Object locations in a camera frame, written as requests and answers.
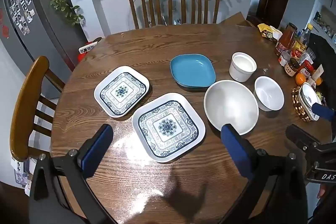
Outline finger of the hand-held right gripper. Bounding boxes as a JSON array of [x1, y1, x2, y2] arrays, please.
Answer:
[[312, 103, 336, 123], [286, 124, 321, 154]]

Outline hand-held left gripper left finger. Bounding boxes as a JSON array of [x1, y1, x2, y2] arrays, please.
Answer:
[[28, 124, 117, 224]]

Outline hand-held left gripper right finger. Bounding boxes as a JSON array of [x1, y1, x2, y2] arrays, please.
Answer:
[[220, 123, 308, 224]]

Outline small patterned white dish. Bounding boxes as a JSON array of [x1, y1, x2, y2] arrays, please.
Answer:
[[298, 82, 322, 121]]

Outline large white bowl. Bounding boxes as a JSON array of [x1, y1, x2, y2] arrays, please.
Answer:
[[204, 79, 259, 135]]

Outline small white bowl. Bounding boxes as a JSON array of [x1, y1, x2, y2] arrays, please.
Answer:
[[253, 76, 285, 112]]

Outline blue patterned square plate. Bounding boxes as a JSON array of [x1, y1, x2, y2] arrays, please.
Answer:
[[94, 66, 150, 118], [131, 93, 206, 163]]

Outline white straight-sided cup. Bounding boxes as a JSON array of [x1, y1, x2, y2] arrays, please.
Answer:
[[229, 52, 257, 82]]

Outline plain blue plate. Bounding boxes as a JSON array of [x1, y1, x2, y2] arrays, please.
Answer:
[[169, 54, 216, 88]]

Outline person's right hand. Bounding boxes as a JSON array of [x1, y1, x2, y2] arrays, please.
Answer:
[[317, 183, 328, 200]]

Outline wooden bead trivet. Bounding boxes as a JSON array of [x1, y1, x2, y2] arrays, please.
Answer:
[[291, 86, 315, 123]]

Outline white tube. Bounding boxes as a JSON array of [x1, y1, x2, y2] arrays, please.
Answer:
[[310, 64, 324, 81]]

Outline red-lidded sauce jar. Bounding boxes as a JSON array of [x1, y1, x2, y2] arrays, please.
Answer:
[[298, 60, 315, 80]]

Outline brown jar with black lid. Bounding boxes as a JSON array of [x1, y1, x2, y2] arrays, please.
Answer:
[[284, 57, 300, 77]]

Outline clear plastic container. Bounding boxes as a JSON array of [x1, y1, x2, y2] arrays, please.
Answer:
[[299, 48, 316, 64]]

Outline small white-label jar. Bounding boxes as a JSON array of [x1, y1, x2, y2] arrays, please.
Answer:
[[278, 51, 291, 67]]

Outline yellow-capped oil bottle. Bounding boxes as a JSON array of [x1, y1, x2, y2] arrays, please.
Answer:
[[290, 24, 315, 62]]

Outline white printed papers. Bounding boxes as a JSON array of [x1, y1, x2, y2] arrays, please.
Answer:
[[10, 156, 33, 195]]

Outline red sauce bottle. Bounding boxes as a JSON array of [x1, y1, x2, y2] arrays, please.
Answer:
[[274, 22, 298, 56]]

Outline yellow snack packet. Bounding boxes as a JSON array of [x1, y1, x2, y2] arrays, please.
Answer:
[[257, 23, 282, 43]]

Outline white power strip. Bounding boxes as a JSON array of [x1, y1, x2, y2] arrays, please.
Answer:
[[78, 40, 101, 54]]

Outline white cabinet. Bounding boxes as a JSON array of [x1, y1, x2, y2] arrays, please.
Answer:
[[307, 0, 336, 48]]

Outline brown cardboard box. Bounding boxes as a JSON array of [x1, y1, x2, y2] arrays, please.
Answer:
[[218, 11, 259, 28]]

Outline grey refrigerator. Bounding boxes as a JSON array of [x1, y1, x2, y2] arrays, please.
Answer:
[[0, 0, 105, 77]]

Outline cluster of fridge photos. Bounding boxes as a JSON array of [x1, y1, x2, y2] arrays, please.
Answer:
[[8, 0, 36, 35]]

